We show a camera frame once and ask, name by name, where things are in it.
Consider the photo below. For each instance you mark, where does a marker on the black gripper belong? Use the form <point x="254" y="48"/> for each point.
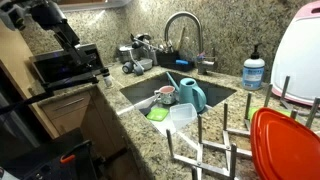
<point x="66" y="41"/>

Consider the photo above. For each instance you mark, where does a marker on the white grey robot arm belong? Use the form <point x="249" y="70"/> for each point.
<point x="46" y="15"/>

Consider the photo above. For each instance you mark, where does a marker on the steel sink basin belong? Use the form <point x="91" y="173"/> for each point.
<point x="146" y="88"/>

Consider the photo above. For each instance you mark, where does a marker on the wooden side panel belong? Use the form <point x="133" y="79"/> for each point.
<point x="13" y="56"/>

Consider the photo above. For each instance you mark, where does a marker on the small white cylinder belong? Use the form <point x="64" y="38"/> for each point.
<point x="108" y="81"/>

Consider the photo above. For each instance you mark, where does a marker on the steel pot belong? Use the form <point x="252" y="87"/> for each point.
<point x="125" y="53"/>

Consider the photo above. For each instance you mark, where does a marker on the wooden drawer cabinet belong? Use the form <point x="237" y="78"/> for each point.
<point x="70" y="110"/>

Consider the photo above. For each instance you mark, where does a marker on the black ladle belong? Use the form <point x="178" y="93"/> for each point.
<point x="143" y="36"/>

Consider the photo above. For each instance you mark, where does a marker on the grey bowl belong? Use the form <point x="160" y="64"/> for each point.
<point x="145" y="63"/>

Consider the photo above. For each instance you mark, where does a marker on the perforated metal utensil holder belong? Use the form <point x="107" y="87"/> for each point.
<point x="152" y="56"/>

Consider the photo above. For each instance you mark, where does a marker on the black utensil caddy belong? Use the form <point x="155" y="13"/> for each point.
<point x="166" y="59"/>

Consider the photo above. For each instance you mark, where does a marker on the grey spatula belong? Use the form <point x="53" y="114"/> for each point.
<point x="146" y="108"/>

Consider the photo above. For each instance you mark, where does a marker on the pink patterned mug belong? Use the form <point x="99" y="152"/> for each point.
<point x="166" y="95"/>

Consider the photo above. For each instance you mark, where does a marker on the wooden spoon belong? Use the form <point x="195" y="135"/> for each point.
<point x="181" y="36"/>

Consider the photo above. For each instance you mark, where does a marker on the blue sponge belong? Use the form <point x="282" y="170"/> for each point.
<point x="182" y="62"/>

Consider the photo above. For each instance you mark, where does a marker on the steel gooseneck faucet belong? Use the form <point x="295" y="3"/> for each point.
<point x="200" y="33"/>

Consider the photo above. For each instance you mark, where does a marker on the teal watering can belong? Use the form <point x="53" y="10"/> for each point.
<point x="190" y="93"/>

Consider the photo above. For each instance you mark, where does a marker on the clear plastic container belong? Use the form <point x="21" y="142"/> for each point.
<point x="182" y="115"/>

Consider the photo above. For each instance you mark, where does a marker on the metal peg dish rack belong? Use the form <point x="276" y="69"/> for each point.
<point x="226" y="140"/>

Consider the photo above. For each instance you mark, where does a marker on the blue label soap bottle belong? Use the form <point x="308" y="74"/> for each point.
<point x="253" y="73"/>

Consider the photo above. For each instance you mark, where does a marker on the white pink-rimmed cutting board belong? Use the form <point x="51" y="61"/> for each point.
<point x="300" y="56"/>

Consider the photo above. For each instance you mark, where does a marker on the orange plastic lid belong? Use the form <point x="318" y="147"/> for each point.
<point x="286" y="150"/>

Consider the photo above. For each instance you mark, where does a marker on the wall cabinet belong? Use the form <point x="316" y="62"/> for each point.
<point x="96" y="4"/>

